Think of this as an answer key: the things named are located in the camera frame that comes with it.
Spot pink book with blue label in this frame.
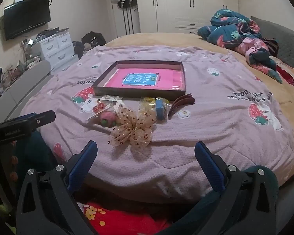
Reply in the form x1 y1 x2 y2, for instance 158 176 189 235
103 68 185 91

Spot earring card in packet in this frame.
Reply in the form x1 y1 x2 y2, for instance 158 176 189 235
100 95 122 102

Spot white built-in wardrobe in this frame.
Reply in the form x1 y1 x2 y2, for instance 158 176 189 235
137 0 238 34

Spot pink fuzzy hair clip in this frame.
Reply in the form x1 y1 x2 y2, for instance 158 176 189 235
92 111 117 128

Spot black wall television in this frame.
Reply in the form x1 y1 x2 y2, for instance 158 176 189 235
3 0 51 40

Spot blue hair claw clip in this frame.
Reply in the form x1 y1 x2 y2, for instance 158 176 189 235
155 99 166 121

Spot pink strawberry print sheet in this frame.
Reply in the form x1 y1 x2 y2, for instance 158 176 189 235
22 46 294 203

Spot beige polka dot bow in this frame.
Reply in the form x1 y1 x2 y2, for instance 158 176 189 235
108 106 156 149

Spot shallow dark cardboard box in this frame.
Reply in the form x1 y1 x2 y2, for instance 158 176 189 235
93 60 186 101

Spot red floral pillow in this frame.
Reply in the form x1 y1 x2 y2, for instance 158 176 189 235
270 56 294 86

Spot teal pink floral quilt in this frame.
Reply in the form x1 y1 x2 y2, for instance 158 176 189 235
198 9 283 83

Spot white drawer chest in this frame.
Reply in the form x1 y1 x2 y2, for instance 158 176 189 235
31 29 78 75

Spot maroon long hair clip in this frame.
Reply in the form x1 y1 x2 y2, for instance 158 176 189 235
168 94 195 119

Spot black bag on floor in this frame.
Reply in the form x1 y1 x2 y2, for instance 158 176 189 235
81 31 107 47

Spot tan bed blanket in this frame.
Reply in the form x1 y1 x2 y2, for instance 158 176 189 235
105 33 294 180

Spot red cherry hair tie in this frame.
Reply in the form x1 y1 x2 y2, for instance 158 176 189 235
92 102 107 114

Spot red floral clothing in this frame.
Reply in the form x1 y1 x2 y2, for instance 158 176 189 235
77 202 171 234

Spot yellow hair ties in bag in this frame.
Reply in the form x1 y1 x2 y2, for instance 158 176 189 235
140 97 171 118

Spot grey bed footboard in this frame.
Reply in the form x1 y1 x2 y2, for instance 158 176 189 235
0 61 52 123

